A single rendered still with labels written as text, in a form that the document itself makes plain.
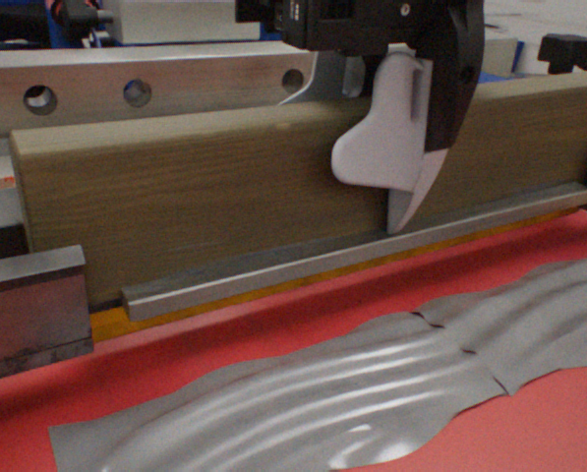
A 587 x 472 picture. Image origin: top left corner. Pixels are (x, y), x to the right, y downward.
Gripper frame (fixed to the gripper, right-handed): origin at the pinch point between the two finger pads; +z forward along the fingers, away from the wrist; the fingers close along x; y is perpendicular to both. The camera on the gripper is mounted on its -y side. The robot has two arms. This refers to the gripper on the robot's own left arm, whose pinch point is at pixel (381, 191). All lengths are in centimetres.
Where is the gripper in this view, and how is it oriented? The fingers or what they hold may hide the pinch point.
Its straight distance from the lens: 32.5
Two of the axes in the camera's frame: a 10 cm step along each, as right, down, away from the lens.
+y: -8.7, 2.0, -4.5
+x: 5.0, 4.3, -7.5
